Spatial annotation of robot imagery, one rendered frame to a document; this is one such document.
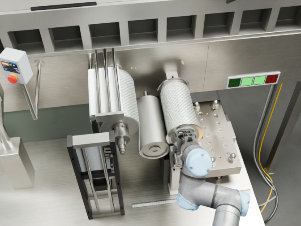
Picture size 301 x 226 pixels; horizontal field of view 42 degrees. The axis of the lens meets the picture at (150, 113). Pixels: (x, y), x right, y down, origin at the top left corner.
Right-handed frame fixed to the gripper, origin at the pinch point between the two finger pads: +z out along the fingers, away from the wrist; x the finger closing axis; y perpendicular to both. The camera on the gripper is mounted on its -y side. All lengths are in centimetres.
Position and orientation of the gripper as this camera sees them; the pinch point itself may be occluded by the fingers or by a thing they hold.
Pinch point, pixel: (181, 143)
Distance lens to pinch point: 153.0
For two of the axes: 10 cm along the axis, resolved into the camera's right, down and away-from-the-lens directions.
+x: -9.9, 1.1, -0.7
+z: -0.9, -1.6, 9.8
